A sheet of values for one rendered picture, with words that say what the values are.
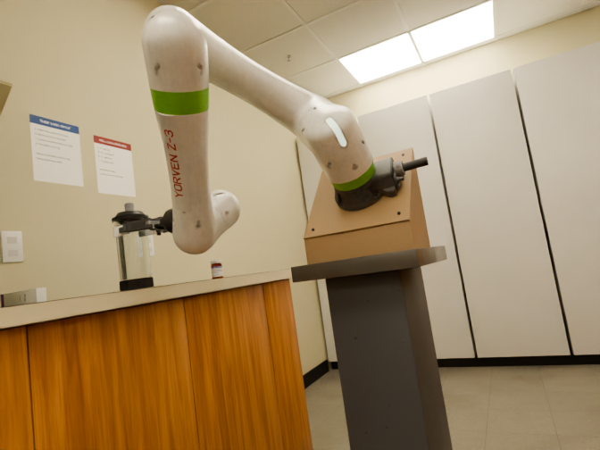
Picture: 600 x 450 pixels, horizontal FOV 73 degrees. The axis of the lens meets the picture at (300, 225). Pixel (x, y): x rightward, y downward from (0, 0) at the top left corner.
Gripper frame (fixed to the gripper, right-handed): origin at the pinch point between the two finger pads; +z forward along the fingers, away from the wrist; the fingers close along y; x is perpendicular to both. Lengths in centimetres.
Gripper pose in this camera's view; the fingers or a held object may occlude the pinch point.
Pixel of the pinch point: (132, 231)
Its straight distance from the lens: 136.6
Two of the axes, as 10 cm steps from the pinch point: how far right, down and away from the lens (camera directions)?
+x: 1.4, 9.8, -1.1
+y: -4.5, -0.4, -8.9
